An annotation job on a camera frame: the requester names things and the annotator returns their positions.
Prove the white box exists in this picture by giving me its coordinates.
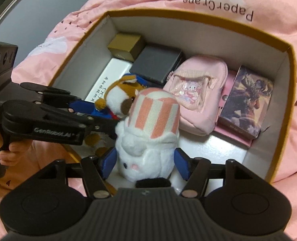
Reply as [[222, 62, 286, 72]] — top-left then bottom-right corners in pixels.
[[84, 58, 136, 103]]

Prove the pink mini backpack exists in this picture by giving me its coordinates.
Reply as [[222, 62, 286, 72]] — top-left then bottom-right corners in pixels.
[[163, 56, 228, 134]]

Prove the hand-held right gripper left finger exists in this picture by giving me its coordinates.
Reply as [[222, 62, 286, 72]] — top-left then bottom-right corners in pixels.
[[37, 147, 118, 199]]

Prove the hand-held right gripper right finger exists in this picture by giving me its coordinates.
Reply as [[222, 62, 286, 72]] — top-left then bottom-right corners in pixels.
[[174, 147, 259, 199]]

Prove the orange cardboard box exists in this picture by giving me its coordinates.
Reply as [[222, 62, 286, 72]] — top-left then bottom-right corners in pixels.
[[48, 9, 296, 184]]

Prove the small gold box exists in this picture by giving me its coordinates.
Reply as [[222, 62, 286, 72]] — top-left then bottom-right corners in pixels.
[[107, 33, 146, 62]]

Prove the dark grey box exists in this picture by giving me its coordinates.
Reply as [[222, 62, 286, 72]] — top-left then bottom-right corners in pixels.
[[129, 46, 184, 85]]

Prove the illustrated card box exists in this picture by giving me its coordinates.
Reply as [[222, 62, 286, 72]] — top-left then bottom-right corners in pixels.
[[217, 65, 274, 140]]

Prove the curved metal rail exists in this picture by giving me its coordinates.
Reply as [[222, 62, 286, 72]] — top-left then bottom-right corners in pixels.
[[0, 0, 43, 38]]

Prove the white plush toy striped hat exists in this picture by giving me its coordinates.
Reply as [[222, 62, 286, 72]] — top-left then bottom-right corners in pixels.
[[114, 87, 181, 187]]

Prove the brown dog plush toy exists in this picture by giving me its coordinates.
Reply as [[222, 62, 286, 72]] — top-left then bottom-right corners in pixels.
[[84, 73, 150, 156]]

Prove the person's left hand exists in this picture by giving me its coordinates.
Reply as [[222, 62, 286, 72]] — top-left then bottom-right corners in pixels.
[[0, 124, 36, 167]]

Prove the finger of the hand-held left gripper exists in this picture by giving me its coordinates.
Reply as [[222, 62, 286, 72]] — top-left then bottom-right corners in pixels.
[[38, 103, 120, 141], [20, 82, 97, 116]]

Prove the pink card holder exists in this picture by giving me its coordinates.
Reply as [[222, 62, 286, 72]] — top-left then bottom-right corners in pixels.
[[214, 70, 254, 147]]

